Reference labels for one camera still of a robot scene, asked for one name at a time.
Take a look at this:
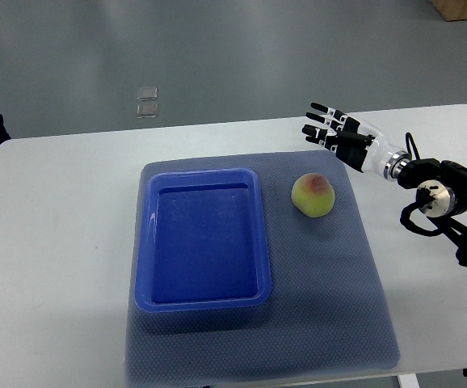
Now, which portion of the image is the yellow-green red peach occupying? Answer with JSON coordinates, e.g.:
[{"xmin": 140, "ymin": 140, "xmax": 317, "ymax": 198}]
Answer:
[{"xmin": 291, "ymin": 173, "xmax": 335, "ymax": 218}]

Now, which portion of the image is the blue-grey textured mat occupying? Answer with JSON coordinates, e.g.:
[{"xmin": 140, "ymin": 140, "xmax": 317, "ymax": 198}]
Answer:
[{"xmin": 125, "ymin": 151, "xmax": 400, "ymax": 387}]

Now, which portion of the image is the brown cardboard box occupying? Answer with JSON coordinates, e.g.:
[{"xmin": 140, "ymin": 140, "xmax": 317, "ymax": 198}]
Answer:
[{"xmin": 435, "ymin": 0, "xmax": 467, "ymax": 21}]

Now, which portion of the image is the upper clear floor tile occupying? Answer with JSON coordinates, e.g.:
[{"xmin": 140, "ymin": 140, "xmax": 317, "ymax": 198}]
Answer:
[{"xmin": 137, "ymin": 86, "xmax": 158, "ymax": 101}]

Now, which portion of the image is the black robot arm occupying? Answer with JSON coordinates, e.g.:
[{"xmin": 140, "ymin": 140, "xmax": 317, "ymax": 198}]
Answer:
[{"xmin": 394, "ymin": 133, "xmax": 467, "ymax": 268}]

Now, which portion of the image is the blue rectangular plastic tray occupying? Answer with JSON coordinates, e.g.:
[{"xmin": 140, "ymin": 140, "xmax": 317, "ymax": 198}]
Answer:
[{"xmin": 134, "ymin": 168, "xmax": 272, "ymax": 314}]

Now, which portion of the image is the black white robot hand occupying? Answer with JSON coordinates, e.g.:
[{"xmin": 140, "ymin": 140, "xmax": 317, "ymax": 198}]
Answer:
[{"xmin": 302, "ymin": 103, "xmax": 413, "ymax": 181}]

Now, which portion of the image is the white table leg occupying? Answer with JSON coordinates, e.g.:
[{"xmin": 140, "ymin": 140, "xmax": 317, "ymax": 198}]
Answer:
[{"xmin": 397, "ymin": 373, "xmax": 419, "ymax": 388}]

